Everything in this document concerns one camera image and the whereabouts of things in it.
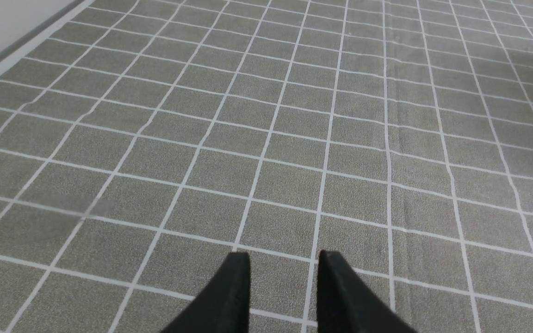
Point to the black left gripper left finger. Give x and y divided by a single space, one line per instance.
223 305

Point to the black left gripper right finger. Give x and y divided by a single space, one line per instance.
345 304

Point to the grey checked tablecloth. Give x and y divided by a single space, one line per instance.
144 140

